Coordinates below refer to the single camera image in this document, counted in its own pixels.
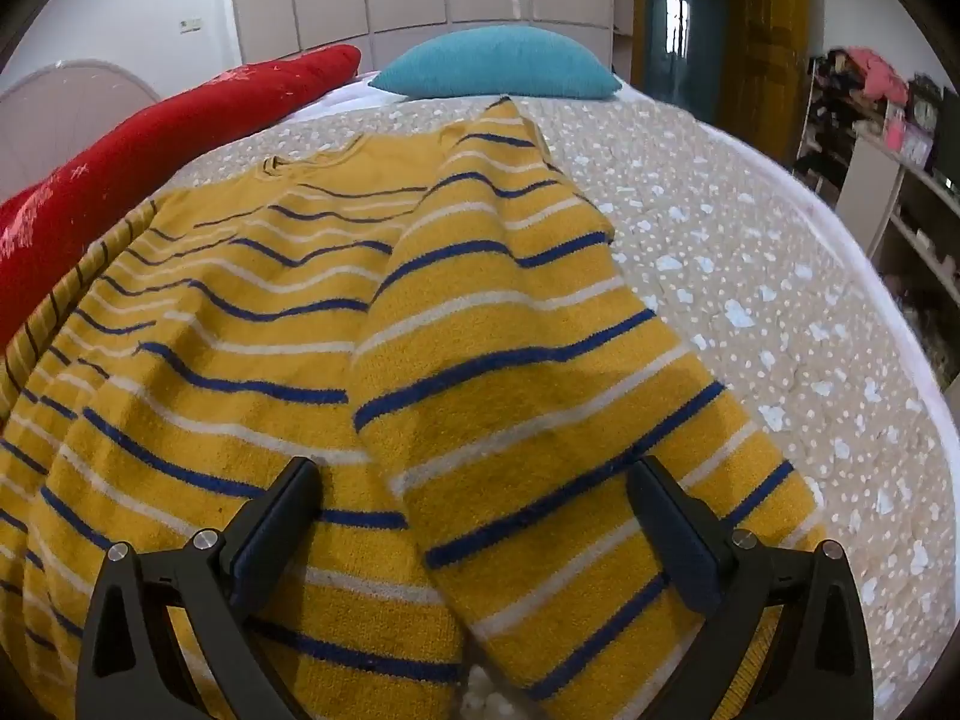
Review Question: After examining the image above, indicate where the cluttered shoe rack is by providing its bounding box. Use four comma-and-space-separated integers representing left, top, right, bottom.
795, 49, 912, 188

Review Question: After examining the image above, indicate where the dark monitor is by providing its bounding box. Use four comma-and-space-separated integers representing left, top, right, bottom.
937, 86, 960, 185

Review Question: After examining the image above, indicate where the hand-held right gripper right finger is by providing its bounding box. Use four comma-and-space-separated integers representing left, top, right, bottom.
626, 454, 875, 720

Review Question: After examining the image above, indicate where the white shelf unit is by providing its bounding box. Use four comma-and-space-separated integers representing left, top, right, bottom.
836, 127, 960, 316

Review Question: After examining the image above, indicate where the long red pillow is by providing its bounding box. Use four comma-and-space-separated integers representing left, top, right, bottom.
0, 45, 362, 350

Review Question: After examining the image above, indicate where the white headboard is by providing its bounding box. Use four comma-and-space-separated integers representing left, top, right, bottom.
0, 58, 162, 203

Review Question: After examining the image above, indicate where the yellow wooden door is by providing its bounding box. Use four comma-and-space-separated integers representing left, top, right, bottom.
720, 0, 815, 158

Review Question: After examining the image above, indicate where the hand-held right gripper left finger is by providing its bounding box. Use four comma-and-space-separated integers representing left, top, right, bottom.
75, 456, 323, 720

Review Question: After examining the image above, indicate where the teal pillow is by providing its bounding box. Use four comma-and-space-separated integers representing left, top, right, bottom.
367, 25, 623, 101

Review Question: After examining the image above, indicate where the yellow striped sweater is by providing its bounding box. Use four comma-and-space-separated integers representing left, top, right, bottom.
0, 96, 826, 720

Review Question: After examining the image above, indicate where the pink cloth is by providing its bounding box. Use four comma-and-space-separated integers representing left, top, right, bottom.
847, 47, 910, 102

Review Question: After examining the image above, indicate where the beige dotted bedspread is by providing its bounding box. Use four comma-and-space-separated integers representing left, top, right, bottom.
161, 94, 947, 720

